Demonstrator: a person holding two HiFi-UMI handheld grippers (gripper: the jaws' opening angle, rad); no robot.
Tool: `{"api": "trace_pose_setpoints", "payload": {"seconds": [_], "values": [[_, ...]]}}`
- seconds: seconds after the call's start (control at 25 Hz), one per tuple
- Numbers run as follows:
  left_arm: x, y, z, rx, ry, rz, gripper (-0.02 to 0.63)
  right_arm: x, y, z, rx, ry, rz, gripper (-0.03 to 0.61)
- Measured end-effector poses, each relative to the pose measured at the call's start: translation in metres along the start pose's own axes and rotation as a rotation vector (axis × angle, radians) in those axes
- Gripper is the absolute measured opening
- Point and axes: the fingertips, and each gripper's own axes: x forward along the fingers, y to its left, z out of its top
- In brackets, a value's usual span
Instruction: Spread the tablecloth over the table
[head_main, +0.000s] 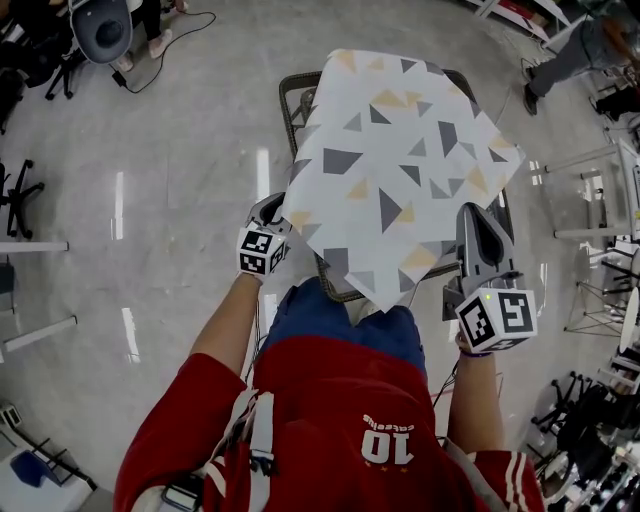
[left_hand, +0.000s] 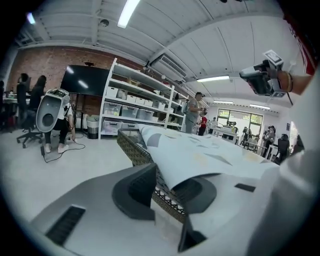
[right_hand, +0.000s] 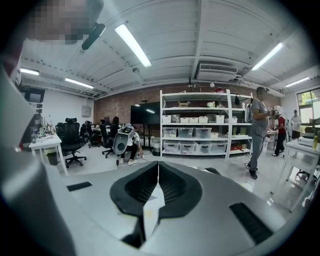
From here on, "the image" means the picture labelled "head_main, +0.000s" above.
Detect person's blue shorts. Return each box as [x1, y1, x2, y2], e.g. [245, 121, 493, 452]
[259, 277, 426, 374]

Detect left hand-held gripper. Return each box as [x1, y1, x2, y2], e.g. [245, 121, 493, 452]
[235, 192, 293, 279]

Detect white desk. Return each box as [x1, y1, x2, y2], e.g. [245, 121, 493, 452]
[0, 239, 79, 354]

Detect person's left forearm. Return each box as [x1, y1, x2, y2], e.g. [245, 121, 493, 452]
[189, 273, 264, 386]

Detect white metal-leg table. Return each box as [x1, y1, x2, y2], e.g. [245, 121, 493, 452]
[544, 137, 640, 241]

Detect white cloth with triangle pattern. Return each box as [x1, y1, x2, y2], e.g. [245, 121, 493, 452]
[282, 48, 526, 316]

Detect black floor cable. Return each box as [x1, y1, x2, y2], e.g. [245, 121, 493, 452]
[112, 10, 218, 95]

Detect grey white backpack pod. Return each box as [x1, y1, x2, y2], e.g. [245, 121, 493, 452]
[68, 0, 134, 65]

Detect person's right white shoe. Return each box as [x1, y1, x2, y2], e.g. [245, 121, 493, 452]
[355, 298, 384, 329]

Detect blue chair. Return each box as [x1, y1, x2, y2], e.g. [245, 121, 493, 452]
[8, 437, 99, 494]

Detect round white wire-base table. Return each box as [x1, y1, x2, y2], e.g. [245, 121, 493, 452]
[563, 277, 640, 357]

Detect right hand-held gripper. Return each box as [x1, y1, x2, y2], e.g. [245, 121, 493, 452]
[441, 202, 539, 355]

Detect person's red jersey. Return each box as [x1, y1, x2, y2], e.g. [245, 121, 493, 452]
[113, 335, 546, 512]

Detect grey harness strap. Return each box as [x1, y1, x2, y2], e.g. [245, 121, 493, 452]
[248, 391, 277, 464]
[444, 439, 501, 512]

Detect narrow white shelving unit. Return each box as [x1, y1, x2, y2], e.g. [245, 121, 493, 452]
[464, 0, 571, 39]

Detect black office chair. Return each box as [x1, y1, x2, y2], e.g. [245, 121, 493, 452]
[529, 369, 640, 512]
[0, 158, 46, 240]
[0, 24, 86, 135]

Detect red flat box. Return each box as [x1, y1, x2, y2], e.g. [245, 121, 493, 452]
[499, 0, 546, 25]

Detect person's right forearm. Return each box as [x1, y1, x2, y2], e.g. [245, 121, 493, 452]
[447, 344, 506, 454]

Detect harness-mounted black device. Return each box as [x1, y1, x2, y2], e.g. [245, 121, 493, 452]
[160, 474, 205, 512]

